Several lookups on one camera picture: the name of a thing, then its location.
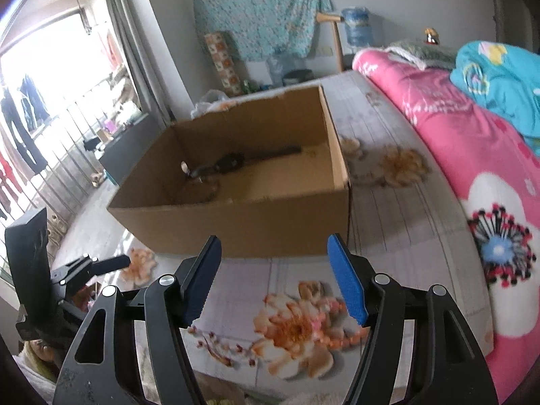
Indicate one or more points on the black wrist watch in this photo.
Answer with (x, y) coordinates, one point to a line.
(235, 161)

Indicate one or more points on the blue cartoon blanket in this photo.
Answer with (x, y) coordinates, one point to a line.
(503, 79)

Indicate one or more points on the grey curtain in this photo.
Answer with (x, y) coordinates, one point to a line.
(150, 92)

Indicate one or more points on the white plastic bag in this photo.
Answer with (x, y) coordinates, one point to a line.
(209, 102)

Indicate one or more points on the dark grey cabinet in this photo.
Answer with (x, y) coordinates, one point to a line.
(121, 155)

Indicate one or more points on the brown cardboard box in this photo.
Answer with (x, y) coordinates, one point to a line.
(283, 207)

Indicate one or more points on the teal floral hanging cloth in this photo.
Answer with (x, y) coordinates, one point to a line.
(254, 30)

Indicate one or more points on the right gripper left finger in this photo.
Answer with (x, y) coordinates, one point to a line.
(101, 366)

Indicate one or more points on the blue water jug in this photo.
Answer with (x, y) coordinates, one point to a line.
(358, 29)

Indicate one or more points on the dark bucket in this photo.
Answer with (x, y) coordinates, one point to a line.
(297, 77)

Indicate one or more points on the wooden crutch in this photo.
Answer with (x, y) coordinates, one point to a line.
(334, 20)

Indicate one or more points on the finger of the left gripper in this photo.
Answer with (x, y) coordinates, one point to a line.
(101, 264)

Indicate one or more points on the pink floral blanket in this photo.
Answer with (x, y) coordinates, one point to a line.
(496, 178)

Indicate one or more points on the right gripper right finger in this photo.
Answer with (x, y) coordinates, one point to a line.
(447, 366)

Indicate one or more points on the patterned rolled mat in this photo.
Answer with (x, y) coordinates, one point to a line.
(223, 63)

